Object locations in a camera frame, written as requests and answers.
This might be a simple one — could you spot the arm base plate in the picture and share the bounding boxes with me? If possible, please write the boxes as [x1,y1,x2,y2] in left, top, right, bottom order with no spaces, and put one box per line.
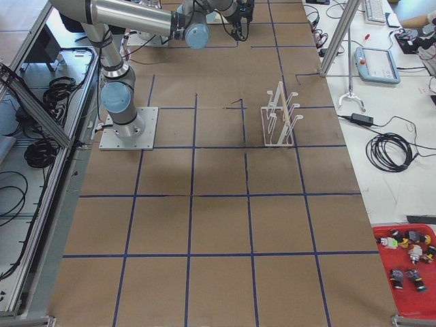
[99,107,159,151]

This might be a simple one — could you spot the black electronics box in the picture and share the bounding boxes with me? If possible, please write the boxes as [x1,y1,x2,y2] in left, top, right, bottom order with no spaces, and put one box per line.
[394,30,420,55]

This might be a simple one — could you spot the red parts tray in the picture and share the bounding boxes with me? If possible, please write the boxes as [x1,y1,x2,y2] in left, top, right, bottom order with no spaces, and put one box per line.
[373,224,435,320]

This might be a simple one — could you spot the white wire cup rack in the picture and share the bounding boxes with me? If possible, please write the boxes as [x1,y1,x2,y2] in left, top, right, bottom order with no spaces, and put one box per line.
[260,81,304,147]

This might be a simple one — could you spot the white keyboard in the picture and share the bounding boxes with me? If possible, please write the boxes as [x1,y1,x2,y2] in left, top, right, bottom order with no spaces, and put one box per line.
[362,0,386,25]

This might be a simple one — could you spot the blue teach pendant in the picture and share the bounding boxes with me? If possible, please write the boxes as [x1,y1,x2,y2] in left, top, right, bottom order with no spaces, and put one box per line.
[354,46,401,84]

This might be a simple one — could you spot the coiled black cable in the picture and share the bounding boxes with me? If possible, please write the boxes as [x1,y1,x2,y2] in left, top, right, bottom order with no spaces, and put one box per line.
[366,132,414,171]

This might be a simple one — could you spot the green handled reacher grabber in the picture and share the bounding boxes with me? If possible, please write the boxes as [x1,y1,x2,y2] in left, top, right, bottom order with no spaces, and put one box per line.
[338,0,367,113]

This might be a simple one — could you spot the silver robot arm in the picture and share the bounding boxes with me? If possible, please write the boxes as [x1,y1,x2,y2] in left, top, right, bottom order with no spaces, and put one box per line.
[51,1,255,138]

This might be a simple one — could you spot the black smartphone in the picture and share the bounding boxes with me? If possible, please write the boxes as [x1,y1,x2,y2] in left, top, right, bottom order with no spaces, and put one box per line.
[385,12,401,28]

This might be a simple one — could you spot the black power adapter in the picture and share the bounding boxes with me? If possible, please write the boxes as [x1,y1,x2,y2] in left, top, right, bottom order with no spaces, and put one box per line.
[350,113,373,127]

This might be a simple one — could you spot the aluminium frame post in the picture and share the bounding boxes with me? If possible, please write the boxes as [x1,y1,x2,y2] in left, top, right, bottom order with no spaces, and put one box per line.
[318,0,360,77]

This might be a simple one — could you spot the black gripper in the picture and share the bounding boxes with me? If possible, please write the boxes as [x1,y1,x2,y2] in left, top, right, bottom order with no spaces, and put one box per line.
[231,0,255,22]

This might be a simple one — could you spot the person hand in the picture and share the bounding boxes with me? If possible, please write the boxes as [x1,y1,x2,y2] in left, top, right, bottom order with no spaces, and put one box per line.
[427,10,436,24]

